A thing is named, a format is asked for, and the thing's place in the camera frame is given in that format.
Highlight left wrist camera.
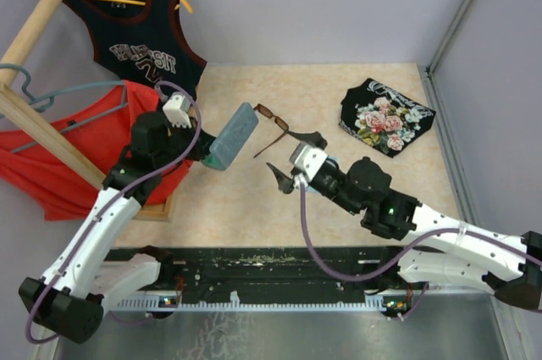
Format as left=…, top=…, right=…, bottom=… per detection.
left=163, top=93, right=191, bottom=129

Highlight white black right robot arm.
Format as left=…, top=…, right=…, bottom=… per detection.
left=269, top=132, right=541, bottom=313

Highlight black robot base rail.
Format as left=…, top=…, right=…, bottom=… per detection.
left=116, top=247, right=423, bottom=318

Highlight red tank top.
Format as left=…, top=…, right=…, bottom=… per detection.
left=0, top=80, right=194, bottom=222

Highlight light blue cleaning cloth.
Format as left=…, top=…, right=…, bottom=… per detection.
left=307, top=158, right=339, bottom=194

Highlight grey-blue glasses case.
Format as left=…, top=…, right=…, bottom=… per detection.
left=203, top=102, right=258, bottom=171

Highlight aluminium frame post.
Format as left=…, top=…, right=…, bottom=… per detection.
left=425, top=0, right=477, bottom=78

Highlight navy basketball jersey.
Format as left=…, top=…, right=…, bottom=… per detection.
left=63, top=0, right=207, bottom=98

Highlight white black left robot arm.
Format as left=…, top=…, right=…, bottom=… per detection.
left=18, top=112, right=215, bottom=345

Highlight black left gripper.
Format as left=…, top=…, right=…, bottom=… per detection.
left=155, top=116, right=221, bottom=170

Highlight brown sunglasses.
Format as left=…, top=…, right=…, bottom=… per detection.
left=252, top=103, right=291, bottom=159

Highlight grey-blue clothes hanger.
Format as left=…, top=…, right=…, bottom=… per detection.
left=1, top=63, right=128, bottom=134

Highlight wooden clothes rack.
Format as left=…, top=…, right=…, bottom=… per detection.
left=0, top=0, right=175, bottom=222

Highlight black floral folded shirt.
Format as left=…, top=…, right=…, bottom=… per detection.
left=339, top=78, right=436, bottom=158

